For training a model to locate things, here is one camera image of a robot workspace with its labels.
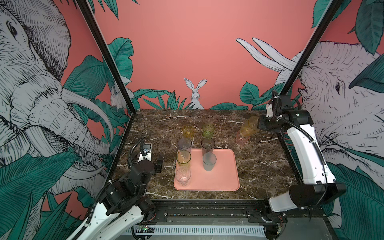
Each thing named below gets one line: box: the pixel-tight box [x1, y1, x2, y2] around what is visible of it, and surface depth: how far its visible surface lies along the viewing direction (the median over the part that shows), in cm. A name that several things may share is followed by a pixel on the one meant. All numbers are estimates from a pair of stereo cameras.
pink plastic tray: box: [174, 148, 240, 191], surface depth 89 cm
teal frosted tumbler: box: [202, 152, 217, 172], surface depth 92 cm
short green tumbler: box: [202, 123, 215, 138], surface depth 109 cm
